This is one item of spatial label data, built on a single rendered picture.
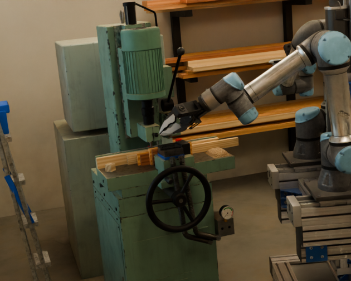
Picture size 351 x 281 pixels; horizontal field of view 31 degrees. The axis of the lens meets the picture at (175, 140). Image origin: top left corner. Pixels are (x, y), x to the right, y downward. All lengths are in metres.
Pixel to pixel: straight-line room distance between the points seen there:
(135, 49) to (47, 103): 2.42
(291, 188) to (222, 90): 0.93
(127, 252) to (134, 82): 0.75
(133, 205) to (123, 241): 0.17
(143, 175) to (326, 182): 0.78
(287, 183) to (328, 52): 0.94
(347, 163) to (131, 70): 1.00
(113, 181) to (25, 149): 2.49
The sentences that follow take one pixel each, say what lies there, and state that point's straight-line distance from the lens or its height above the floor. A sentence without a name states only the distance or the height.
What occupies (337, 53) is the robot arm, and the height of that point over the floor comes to 1.39.
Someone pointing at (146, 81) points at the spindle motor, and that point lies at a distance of 2.74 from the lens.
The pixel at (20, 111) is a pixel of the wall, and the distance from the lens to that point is 5.07.
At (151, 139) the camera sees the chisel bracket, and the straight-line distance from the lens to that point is 2.82.
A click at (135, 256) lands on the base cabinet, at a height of 0.53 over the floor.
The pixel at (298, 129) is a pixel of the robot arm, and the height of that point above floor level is 0.96.
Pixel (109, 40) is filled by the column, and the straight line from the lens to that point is 2.96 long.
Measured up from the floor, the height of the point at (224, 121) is 0.61.
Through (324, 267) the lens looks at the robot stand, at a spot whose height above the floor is 0.21.
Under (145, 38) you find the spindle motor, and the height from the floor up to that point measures 1.47.
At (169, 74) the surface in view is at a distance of 3.04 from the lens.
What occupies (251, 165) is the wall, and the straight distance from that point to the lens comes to 5.62.
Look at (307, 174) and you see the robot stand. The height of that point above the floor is 0.74.
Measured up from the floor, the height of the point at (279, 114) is 0.61.
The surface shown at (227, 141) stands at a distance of 3.00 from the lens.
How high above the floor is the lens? 1.66
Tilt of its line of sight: 14 degrees down
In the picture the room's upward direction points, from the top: 5 degrees counter-clockwise
